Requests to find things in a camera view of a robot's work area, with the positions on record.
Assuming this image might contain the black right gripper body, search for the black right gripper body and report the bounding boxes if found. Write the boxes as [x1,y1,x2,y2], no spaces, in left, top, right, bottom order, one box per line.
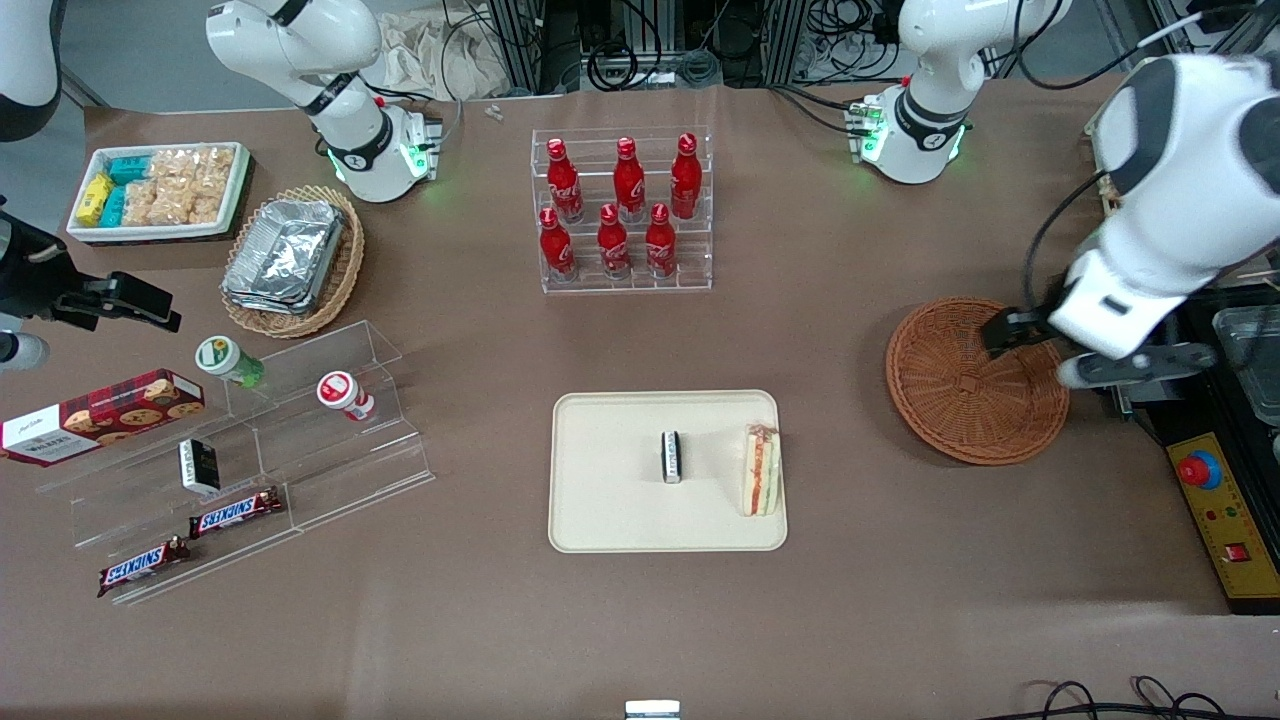
[0,210,97,323]

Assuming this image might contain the triangular sandwich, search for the triangular sandwich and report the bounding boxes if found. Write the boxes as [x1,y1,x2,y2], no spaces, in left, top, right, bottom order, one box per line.
[740,423,782,519]

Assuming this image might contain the white rectangular snack tray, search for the white rectangular snack tray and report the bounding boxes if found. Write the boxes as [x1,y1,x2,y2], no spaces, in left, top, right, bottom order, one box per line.
[66,141,252,246]

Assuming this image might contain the brown wicker basket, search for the brown wicker basket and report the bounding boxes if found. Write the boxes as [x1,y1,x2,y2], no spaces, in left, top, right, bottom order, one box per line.
[885,297,1070,467]

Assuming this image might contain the light woven basket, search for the light woven basket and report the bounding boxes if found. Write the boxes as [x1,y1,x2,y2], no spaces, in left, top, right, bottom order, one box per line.
[219,184,367,340]

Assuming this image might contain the beige plastic tray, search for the beige plastic tray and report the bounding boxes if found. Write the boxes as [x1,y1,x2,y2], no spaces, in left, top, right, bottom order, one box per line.
[548,390,789,554]

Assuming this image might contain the clear rice cracker bag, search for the clear rice cracker bag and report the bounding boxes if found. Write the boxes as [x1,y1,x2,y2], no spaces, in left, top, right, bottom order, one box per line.
[155,175,229,225]
[122,179,161,228]
[148,147,237,183]

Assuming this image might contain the yellow snack pack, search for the yellow snack pack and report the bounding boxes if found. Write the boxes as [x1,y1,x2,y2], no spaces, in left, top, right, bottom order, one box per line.
[77,174,114,227]

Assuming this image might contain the red tartan cookie box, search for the red tartan cookie box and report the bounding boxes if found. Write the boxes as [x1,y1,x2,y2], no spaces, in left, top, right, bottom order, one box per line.
[0,368,207,468]

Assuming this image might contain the green lidded drink cup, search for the green lidded drink cup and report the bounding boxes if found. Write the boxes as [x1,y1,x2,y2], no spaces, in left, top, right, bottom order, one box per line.
[194,335,267,390]

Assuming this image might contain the black box appliance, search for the black box appliance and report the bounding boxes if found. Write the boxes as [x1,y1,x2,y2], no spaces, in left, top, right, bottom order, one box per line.
[1103,283,1280,471]

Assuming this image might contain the clear plastic container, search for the clear plastic container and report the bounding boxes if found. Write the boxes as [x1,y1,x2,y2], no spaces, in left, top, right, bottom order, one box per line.
[1212,304,1280,427]

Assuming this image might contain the stacked aluminium foil trays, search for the stacked aluminium foil trays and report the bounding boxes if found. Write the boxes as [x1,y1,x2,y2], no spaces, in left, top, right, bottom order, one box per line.
[221,198,347,317]

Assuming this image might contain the red lidded drink cup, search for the red lidded drink cup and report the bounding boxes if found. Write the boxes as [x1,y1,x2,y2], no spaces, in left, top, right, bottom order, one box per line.
[316,370,377,423]

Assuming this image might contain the snickers chocolate bar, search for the snickers chocolate bar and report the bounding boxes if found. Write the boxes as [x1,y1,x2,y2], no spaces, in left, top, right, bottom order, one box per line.
[96,537,192,599]
[188,487,285,540]

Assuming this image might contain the yellow emergency stop box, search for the yellow emergency stop box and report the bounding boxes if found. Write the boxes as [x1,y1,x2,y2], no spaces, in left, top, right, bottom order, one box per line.
[1166,431,1280,615]

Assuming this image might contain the clear acrylic stepped shelf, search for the clear acrylic stepped shelf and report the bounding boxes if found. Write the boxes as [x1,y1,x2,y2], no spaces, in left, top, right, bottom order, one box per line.
[35,319,437,607]

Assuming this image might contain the red cola bottle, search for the red cola bottle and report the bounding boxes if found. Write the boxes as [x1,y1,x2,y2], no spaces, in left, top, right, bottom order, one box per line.
[596,204,633,281]
[546,138,585,224]
[670,133,704,221]
[612,137,648,223]
[644,203,679,280]
[538,207,578,283]

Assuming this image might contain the white crumpled cloth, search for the white crumpled cloth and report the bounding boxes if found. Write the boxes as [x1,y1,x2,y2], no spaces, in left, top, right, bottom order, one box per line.
[370,8,513,102]

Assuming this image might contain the clear acrylic bottle rack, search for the clear acrylic bottle rack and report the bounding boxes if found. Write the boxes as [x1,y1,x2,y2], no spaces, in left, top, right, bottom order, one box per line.
[530,126,714,295]

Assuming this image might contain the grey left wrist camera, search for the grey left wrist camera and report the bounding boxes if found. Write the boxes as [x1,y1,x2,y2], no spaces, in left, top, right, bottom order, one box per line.
[1057,342,1219,390]

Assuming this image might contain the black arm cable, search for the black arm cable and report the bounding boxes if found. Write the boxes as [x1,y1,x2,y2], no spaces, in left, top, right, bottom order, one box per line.
[1023,168,1113,313]

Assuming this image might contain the white wire rack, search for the white wire rack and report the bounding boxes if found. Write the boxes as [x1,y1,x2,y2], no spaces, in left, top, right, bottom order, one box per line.
[1084,98,1280,291]

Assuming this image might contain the black base cables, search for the black base cables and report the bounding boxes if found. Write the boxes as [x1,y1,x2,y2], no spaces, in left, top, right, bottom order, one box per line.
[768,83,873,138]

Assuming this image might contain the black floor cables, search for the black floor cables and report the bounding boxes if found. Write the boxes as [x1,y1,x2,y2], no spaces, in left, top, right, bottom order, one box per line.
[1000,677,1280,720]

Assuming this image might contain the aluminium frame rack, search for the aluminium frame rack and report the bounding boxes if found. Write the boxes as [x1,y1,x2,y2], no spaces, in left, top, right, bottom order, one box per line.
[486,0,906,97]

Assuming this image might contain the coiled black cable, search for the coiled black cable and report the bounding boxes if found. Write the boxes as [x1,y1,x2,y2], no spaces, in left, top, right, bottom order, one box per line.
[586,40,639,91]

